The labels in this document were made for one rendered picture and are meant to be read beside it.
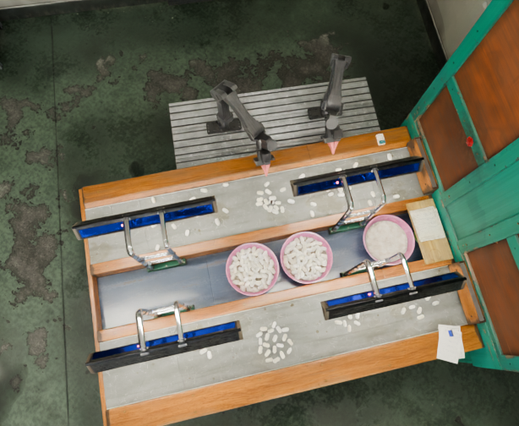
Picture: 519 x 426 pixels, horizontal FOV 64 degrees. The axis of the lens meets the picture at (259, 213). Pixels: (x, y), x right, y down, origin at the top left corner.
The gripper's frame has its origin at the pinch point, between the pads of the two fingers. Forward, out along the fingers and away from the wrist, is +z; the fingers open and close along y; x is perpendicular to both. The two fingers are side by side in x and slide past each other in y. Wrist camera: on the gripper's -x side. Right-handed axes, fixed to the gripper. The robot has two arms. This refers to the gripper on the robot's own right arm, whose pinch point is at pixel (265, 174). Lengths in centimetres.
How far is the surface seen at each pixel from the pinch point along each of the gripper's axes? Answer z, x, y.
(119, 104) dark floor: -30, 133, -86
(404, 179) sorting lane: 16, -5, 74
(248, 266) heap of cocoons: 38.5, -23.1, -18.6
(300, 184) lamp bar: -4.7, -34.6, 10.0
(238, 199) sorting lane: 11.1, 0.3, -16.5
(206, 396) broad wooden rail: 79, -61, -50
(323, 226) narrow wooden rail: 27.5, -17.1, 23.4
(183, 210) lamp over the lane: -3, -34, -43
